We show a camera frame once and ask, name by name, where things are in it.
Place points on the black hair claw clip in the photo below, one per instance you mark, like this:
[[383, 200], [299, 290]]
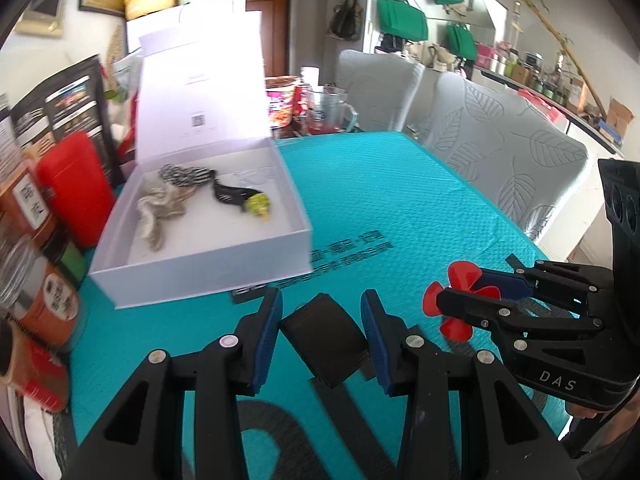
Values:
[[230, 194]]

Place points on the dark brown square pad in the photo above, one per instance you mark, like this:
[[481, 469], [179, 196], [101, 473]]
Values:
[[325, 340]]

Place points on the labelled brown jar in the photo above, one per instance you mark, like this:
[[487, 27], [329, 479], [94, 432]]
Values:
[[25, 205]]

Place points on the brown door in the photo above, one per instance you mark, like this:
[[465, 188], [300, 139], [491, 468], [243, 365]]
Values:
[[272, 30]]

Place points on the small red fan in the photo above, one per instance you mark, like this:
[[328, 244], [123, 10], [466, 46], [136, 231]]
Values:
[[462, 275]]

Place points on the clear lidded orange jar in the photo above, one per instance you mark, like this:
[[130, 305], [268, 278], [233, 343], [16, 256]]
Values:
[[45, 300]]

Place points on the woven wicker fan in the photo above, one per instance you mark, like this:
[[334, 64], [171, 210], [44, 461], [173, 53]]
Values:
[[116, 45]]

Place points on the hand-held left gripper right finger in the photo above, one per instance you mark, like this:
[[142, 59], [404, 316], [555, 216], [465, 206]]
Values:
[[377, 345]]

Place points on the white paper roll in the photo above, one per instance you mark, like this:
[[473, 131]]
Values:
[[310, 76]]

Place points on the black white checkered scrunchie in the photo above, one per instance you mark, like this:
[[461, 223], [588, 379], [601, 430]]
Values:
[[187, 176]]

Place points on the clear curved hair clip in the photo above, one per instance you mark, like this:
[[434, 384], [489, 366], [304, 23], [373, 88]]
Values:
[[157, 200]]

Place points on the wall intercom screen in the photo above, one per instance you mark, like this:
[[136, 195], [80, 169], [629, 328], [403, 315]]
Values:
[[42, 10]]

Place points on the person's right hand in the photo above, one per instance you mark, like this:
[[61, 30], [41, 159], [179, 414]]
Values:
[[582, 411]]

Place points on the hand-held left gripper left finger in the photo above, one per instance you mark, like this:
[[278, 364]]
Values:
[[265, 345]]

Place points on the clear plastic piece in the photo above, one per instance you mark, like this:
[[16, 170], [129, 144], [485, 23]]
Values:
[[252, 176]]

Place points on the black printed bag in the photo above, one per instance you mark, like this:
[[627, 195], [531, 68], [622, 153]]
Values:
[[65, 105]]

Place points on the grey leaf covered chair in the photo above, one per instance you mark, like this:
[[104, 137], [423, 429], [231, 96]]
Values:
[[375, 90], [500, 140]]

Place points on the green packet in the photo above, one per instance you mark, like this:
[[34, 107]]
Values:
[[74, 262]]

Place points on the person's dark clothing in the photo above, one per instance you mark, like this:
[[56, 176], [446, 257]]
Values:
[[605, 440]]

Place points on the white canvas bag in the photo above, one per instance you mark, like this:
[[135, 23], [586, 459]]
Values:
[[435, 57]]

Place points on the small cardboard box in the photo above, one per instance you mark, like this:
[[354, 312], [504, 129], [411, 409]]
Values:
[[617, 120]]

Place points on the pink plastic bag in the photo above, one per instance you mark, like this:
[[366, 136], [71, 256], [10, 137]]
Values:
[[545, 105]]

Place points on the row of jars and bottles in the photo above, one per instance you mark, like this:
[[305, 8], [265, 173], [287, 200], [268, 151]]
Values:
[[530, 67]]

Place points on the glass measuring cup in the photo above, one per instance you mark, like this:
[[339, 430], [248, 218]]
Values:
[[330, 110]]

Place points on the bamboo stick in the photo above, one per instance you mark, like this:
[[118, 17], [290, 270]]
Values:
[[550, 24]]

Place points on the grey wavy hair clip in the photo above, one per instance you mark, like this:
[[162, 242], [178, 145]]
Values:
[[152, 235]]

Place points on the instant noodle cup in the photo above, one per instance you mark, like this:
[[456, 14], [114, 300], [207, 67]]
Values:
[[282, 102]]

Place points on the white fridge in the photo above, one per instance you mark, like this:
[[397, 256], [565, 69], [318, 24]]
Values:
[[190, 17]]

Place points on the red canister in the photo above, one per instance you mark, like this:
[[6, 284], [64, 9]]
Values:
[[75, 185]]

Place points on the dark hanging handbag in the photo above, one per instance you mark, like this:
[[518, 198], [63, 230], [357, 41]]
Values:
[[347, 17]]

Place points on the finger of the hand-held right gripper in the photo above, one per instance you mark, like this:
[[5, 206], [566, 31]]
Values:
[[515, 285], [475, 305]]

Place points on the white gift box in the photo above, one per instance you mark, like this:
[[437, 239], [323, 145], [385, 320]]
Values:
[[200, 85]]

